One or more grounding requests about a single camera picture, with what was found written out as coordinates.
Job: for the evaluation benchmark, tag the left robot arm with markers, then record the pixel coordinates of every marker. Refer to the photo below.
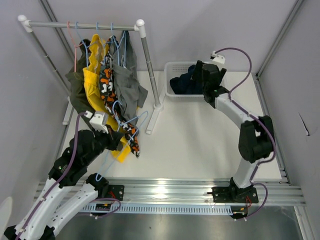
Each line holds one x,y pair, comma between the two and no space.
47,218

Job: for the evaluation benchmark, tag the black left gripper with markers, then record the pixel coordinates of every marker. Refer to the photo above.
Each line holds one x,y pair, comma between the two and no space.
114,137

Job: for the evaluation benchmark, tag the yellow shorts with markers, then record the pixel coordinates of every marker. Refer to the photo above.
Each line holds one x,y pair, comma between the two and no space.
91,86

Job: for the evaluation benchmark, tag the white plastic basket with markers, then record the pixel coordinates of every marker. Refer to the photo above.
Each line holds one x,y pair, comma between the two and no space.
177,68

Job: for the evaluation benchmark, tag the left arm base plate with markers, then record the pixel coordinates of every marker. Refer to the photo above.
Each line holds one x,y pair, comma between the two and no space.
114,191

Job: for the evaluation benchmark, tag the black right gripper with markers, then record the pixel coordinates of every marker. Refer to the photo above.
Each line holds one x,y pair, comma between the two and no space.
198,69

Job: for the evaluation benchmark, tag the white slotted cable duct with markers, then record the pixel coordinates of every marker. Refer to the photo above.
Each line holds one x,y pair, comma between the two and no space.
177,209

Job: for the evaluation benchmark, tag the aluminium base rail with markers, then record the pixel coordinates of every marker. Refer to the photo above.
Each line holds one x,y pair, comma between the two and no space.
194,191

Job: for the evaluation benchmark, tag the blue hanger of grey shorts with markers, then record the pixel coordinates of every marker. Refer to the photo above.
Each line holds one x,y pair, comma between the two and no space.
118,43

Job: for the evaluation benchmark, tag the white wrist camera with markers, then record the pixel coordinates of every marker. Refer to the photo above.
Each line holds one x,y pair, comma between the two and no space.
217,58
98,120

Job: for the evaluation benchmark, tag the blue hanger of patterned shorts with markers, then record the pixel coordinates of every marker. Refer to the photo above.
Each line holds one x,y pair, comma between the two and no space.
109,49

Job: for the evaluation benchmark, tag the metal clothes rack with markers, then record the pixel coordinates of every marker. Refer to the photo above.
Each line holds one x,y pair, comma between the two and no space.
139,27

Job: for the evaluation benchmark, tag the orange black patterned shorts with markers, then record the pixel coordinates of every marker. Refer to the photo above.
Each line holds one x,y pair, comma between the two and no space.
112,104

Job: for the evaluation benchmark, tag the navy blue shorts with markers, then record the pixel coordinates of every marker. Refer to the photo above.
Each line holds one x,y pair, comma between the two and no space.
185,85

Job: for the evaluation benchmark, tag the grey shorts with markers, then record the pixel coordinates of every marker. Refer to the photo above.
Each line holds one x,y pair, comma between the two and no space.
126,84

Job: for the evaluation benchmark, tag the pink hanger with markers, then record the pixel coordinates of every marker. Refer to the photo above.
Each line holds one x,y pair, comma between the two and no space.
75,47

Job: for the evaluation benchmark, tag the olive green shorts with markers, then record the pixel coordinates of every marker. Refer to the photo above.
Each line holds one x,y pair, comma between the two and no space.
78,98

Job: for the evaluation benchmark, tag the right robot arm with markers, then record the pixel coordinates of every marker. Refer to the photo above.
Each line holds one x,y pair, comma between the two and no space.
256,134

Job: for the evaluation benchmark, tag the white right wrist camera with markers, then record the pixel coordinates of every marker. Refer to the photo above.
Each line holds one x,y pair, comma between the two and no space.
217,58

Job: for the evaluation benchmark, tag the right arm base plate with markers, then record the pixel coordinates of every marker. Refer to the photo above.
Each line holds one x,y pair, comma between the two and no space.
231,194

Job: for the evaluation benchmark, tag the blue hanger of yellow shorts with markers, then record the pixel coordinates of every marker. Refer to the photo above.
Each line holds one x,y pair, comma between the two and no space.
92,51

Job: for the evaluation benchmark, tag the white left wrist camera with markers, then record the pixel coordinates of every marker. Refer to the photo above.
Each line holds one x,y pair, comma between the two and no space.
98,120

